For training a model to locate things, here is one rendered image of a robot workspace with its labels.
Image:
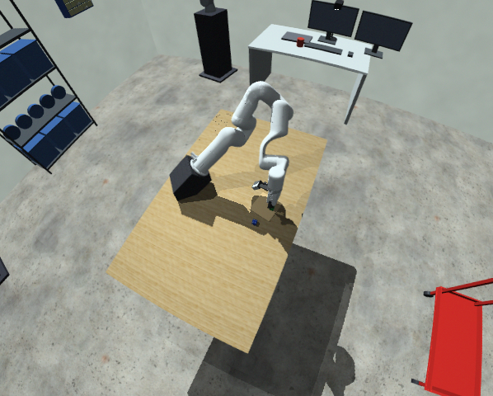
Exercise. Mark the brown mat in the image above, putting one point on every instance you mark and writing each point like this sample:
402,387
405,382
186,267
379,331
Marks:
260,207

